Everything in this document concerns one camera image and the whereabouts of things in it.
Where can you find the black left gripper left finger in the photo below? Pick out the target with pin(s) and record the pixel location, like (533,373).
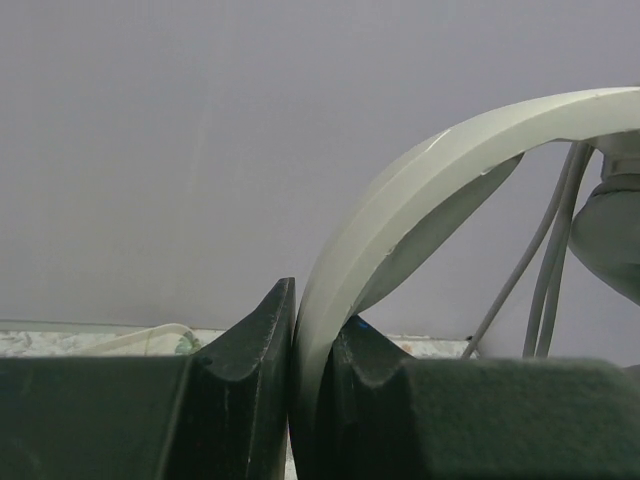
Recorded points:
(218,413)

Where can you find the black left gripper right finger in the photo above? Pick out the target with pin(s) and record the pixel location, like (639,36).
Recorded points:
(384,414)

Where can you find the white gaming headphones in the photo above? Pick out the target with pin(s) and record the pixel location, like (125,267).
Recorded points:
(412,208)

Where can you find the floral patterned tablecloth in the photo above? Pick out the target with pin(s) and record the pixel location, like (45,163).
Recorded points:
(170,341)

